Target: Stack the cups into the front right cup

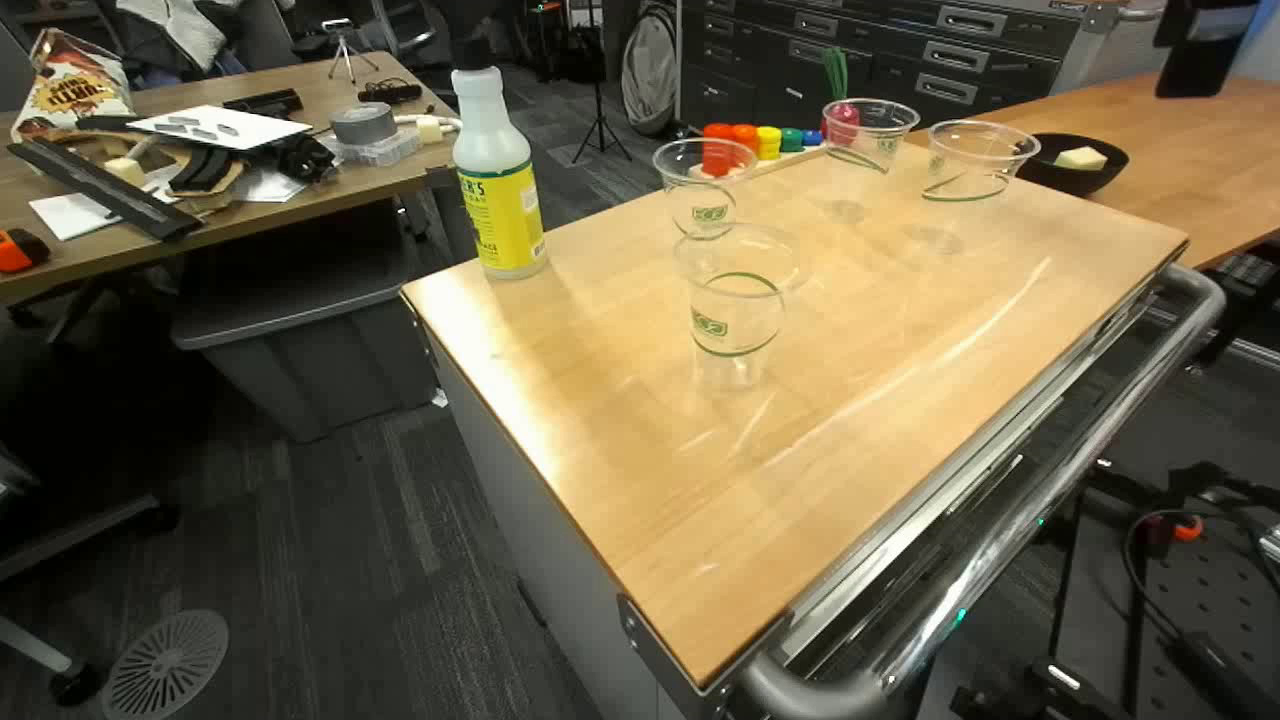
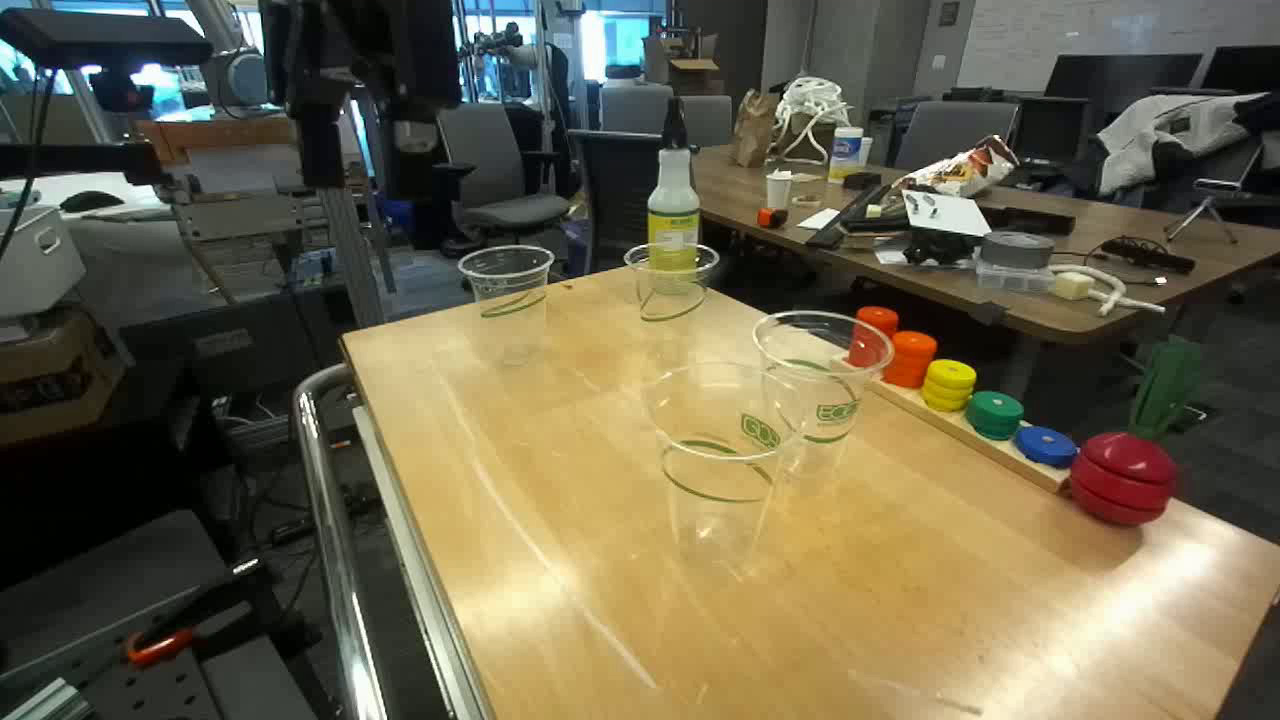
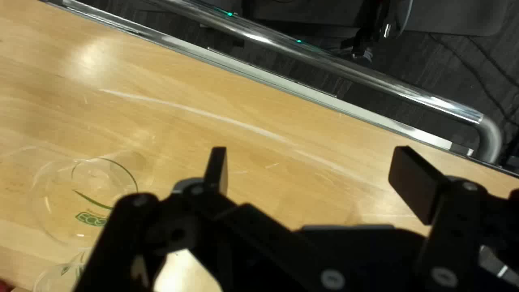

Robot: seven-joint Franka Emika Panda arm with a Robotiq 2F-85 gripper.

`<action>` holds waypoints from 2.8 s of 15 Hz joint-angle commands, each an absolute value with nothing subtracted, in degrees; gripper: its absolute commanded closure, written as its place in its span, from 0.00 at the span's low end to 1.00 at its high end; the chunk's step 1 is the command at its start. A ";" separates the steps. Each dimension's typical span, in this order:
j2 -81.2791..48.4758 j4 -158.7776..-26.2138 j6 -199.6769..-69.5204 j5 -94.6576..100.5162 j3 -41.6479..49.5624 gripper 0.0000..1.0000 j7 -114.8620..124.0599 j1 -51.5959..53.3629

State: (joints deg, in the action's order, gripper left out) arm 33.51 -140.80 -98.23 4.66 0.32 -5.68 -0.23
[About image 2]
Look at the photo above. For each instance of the clear plastic cup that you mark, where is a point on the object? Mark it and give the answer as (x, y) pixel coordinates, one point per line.
(718, 498)
(507, 277)
(671, 291)
(809, 355)

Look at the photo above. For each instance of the spray bottle yellow label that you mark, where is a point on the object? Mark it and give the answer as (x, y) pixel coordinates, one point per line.
(674, 215)

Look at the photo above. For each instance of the orange-red stacking disc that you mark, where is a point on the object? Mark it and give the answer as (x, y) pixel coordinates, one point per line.
(872, 336)

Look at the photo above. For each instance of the grey office chair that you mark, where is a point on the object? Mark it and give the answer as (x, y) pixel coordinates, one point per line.
(492, 197)

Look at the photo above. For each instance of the orange stacking disc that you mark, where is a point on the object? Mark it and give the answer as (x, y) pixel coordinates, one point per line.
(911, 358)

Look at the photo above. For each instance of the yellow stacking disc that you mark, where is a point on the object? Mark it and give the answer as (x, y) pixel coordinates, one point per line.
(949, 386)

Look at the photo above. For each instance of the wooden toy base strip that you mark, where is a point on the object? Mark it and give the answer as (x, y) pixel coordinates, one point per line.
(914, 437)

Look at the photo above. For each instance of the white paper sheet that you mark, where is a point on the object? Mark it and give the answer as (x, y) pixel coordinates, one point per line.
(944, 215)

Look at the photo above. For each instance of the green stacking disc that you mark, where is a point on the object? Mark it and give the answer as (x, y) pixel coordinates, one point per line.
(995, 412)

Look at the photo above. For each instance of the snack chip bag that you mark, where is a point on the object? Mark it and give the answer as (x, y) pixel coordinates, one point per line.
(965, 173)

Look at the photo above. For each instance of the grey tape roll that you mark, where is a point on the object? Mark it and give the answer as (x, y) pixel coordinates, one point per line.
(1017, 249)

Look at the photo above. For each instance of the blue stacking disc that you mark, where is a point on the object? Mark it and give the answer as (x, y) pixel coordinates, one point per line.
(1046, 445)

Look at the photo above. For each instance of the brown office desk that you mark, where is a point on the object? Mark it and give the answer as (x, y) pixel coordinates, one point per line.
(1111, 267)

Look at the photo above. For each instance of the red toy radish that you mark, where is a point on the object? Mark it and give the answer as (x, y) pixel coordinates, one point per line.
(1122, 476)

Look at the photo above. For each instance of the green toy leaves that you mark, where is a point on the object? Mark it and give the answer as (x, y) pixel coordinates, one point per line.
(1171, 377)

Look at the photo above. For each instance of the metal cart handle rail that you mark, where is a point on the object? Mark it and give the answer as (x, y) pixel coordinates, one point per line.
(439, 624)

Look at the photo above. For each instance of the orange clamp handle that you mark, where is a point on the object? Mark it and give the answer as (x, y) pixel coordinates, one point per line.
(149, 652)

